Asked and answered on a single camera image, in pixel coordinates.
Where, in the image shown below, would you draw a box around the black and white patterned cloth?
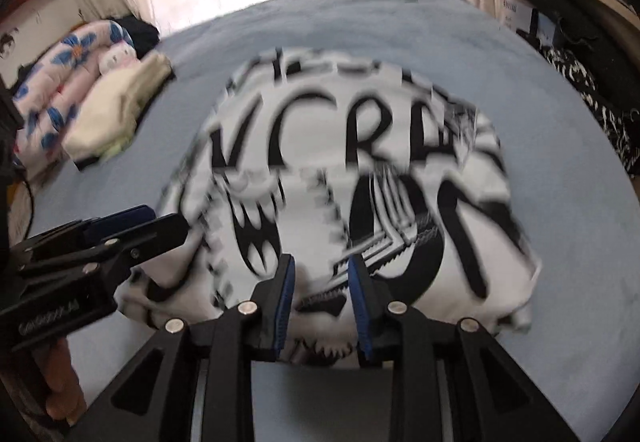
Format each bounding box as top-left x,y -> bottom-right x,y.
542,46 -> 640,173

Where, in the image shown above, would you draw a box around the black and white printed jacket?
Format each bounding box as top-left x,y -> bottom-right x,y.
115,46 -> 544,369

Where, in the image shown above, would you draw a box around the cream folded clothes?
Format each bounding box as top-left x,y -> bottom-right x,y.
62,52 -> 174,163

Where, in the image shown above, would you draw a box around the white cat plush toy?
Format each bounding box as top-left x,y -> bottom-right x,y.
97,44 -> 142,75

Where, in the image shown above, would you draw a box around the person's left hand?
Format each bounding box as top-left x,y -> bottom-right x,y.
42,337 -> 87,424

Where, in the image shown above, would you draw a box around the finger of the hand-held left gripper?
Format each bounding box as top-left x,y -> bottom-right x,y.
10,205 -> 159,273
20,213 -> 191,283

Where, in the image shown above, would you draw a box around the black cloth pile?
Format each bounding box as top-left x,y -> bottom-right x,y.
512,0 -> 640,113

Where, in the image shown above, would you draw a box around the pink floral quilt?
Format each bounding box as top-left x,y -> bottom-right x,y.
12,19 -> 132,159

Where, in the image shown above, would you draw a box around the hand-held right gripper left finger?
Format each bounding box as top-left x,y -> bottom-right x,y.
82,254 -> 297,442

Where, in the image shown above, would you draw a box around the white printed box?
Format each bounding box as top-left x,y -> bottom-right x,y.
500,0 -> 534,30

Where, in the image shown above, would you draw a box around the blue bed blanket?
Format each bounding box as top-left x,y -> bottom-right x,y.
15,0 -> 640,442

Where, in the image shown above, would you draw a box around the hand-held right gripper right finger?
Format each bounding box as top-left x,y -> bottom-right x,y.
348,256 -> 584,442

